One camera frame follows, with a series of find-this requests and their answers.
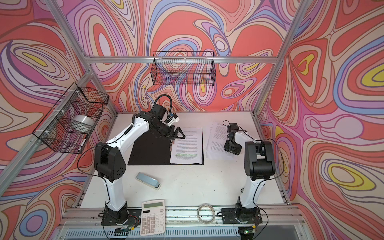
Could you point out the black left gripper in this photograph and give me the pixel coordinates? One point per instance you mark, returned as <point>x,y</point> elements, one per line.
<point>176,134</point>

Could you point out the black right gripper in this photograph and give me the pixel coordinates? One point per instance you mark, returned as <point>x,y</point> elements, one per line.
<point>227,148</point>

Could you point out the printed paper sheets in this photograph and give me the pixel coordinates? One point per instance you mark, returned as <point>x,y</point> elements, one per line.
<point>216,143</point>

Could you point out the printed paper sheet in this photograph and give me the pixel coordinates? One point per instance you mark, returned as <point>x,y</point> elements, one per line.
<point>188,151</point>

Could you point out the blue file folder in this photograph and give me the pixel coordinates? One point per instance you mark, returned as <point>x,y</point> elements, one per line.
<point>151,151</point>

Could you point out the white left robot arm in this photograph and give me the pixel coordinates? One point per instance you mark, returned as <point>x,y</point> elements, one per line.
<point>109,162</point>

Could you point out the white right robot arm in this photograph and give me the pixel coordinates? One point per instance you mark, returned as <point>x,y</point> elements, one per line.
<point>259,167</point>

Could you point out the light blue stapler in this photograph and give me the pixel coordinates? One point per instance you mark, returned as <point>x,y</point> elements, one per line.
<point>149,181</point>

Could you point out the white calculator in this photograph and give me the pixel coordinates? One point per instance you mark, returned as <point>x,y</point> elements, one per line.
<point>153,218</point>

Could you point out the silver tape roll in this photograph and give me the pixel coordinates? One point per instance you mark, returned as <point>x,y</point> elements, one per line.
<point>80,120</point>

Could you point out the green circuit board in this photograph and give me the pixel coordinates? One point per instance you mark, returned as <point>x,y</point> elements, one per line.
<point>120,230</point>

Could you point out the black wire basket on wall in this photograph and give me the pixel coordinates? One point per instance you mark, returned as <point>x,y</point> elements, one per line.
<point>187,68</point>

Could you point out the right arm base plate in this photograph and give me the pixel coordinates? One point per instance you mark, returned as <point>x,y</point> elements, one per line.
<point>240,216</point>

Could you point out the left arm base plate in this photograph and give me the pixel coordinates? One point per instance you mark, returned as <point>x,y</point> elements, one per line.
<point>129,217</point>

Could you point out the black wire basket left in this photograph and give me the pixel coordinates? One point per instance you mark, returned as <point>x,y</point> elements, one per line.
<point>58,134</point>

